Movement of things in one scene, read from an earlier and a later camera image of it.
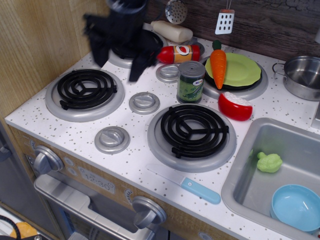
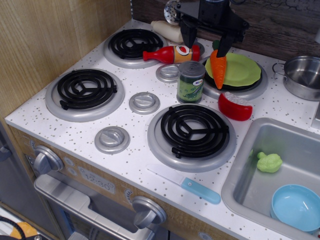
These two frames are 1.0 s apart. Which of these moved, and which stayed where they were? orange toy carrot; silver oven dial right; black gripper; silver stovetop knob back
Moved: black gripper
Stayed: silver oven dial right; silver stovetop knob back; orange toy carrot
